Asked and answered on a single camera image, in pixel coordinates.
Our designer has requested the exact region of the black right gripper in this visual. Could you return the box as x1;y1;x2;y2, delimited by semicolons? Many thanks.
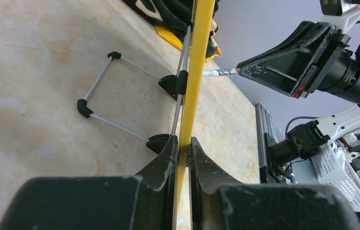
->
236;21;360;107

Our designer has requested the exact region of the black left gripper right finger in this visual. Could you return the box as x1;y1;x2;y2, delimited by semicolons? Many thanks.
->
189;137;360;230

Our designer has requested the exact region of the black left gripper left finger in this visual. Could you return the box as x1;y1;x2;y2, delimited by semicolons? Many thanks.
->
0;136;178;230

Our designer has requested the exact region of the white marker pen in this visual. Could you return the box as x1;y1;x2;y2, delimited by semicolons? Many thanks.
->
202;68;240;77

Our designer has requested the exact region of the yellow framed whiteboard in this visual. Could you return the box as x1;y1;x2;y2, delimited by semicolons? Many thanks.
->
175;0;215;207

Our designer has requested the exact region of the black floral blanket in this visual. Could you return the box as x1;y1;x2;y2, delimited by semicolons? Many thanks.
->
121;0;222;58

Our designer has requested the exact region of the yellow cloth under blanket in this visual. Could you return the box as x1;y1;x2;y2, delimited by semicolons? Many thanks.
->
154;25;222;62

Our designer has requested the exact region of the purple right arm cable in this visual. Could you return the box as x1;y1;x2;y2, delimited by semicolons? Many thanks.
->
284;116;320;136

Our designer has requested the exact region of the aluminium frame rail right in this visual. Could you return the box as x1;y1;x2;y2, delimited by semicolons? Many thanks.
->
255;103;285;184

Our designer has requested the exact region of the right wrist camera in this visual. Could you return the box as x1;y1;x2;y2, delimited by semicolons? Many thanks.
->
319;0;360;34

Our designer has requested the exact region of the metal whiteboard stand frame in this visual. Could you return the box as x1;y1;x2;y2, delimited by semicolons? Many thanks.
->
76;25;192;154

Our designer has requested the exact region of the white perforated cable tray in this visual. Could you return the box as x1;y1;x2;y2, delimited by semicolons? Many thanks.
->
311;142;360;212

